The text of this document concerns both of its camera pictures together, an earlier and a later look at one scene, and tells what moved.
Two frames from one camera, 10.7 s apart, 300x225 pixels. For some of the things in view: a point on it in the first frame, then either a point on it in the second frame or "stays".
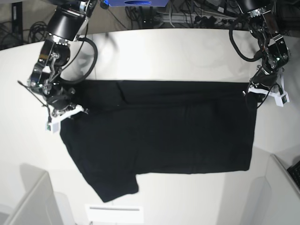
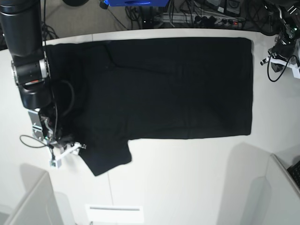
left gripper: [60, 98] to [60, 140]
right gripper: [265, 78] to [285, 47]
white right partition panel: [274, 198] stays
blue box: [137, 3] stays
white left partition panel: [40, 205] stays
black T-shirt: [136, 127] to [107, 93]
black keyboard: [294, 171] stays
